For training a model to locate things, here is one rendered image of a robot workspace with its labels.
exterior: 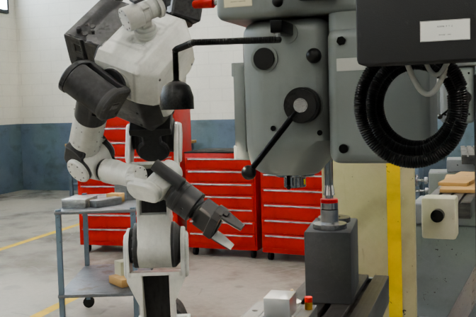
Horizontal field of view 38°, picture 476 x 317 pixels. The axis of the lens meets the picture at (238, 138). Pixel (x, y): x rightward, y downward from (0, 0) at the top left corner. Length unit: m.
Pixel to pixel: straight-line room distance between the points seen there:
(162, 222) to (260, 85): 0.86
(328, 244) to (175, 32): 0.72
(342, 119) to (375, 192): 1.89
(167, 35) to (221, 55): 9.25
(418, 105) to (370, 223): 1.96
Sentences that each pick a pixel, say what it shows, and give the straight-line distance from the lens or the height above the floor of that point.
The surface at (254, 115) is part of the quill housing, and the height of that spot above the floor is 1.44.
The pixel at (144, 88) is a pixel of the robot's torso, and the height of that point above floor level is 1.51.
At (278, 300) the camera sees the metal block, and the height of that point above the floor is 1.08.
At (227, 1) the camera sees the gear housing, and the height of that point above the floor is 1.67.
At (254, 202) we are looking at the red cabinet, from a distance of 6.40.
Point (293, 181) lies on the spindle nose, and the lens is 1.46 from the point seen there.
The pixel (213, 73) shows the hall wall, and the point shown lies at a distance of 11.21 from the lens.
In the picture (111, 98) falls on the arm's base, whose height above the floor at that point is 1.49.
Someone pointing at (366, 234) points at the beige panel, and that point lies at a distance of 3.24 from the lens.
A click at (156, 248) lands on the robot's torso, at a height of 1.03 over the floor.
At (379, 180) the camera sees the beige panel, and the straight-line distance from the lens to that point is 3.20.
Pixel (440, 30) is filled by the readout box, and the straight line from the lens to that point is 1.06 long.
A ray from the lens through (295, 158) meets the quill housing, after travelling 1.39.
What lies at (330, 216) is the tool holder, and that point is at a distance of 1.83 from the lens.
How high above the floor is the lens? 1.46
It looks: 3 degrees down
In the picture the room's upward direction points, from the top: 2 degrees counter-clockwise
